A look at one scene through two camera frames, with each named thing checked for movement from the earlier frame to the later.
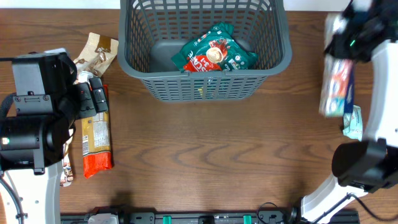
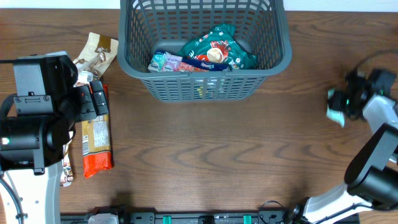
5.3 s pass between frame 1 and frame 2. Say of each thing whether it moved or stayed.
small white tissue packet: moved
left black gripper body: stayed
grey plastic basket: stayed
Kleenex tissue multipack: moved
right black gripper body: moved
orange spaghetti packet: stayed
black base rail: stayed
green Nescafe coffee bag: stayed
